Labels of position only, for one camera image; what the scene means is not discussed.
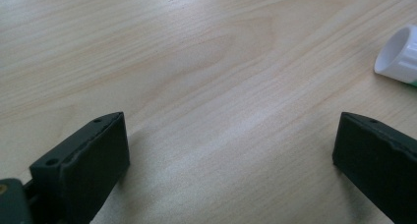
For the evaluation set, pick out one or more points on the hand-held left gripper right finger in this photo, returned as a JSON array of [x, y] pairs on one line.
[[377, 161]]

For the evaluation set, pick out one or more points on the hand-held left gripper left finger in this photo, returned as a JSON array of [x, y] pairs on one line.
[[88, 171]]

